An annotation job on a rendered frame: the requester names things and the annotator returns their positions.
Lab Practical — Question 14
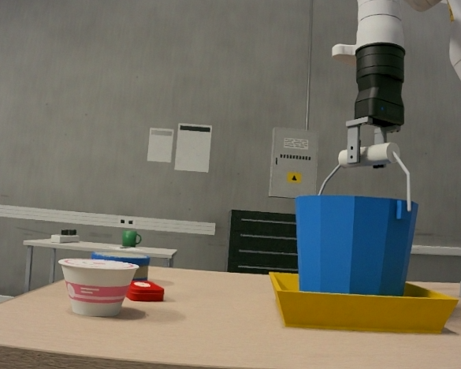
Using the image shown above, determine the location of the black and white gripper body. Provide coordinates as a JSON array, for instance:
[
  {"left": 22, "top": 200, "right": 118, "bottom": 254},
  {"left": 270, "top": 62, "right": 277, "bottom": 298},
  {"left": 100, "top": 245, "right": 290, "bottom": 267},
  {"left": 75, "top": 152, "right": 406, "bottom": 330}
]
[{"left": 332, "top": 14, "right": 406, "bottom": 128}]

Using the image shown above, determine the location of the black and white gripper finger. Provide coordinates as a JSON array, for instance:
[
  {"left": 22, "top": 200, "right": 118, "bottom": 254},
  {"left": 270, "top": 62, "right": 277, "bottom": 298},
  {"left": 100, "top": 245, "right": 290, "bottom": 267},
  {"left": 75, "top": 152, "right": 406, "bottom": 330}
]
[
  {"left": 346, "top": 117, "right": 373, "bottom": 164},
  {"left": 373, "top": 125, "right": 401, "bottom": 169}
]

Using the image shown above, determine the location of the yellow shallow tray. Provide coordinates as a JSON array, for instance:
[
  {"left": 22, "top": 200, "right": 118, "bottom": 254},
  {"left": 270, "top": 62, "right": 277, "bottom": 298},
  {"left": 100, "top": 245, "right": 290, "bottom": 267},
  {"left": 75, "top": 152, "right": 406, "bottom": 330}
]
[{"left": 269, "top": 272, "right": 459, "bottom": 334}]

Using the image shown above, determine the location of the white and pink yogurt cup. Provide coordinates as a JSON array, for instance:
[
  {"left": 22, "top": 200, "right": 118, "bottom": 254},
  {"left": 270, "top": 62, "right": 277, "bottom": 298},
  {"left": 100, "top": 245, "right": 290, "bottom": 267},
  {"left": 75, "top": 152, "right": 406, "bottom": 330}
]
[{"left": 58, "top": 259, "right": 139, "bottom": 317}]

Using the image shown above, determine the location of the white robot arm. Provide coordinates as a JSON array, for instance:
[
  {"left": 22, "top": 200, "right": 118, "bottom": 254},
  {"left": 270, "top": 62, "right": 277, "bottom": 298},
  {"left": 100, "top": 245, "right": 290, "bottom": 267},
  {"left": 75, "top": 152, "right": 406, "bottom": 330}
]
[{"left": 358, "top": 0, "right": 461, "bottom": 80}]

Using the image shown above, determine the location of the blue bucket with white handle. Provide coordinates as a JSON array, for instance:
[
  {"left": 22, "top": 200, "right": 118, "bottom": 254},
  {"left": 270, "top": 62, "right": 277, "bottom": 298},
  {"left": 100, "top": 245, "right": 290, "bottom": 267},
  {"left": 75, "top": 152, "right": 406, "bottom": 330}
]
[{"left": 296, "top": 142, "right": 418, "bottom": 296}]

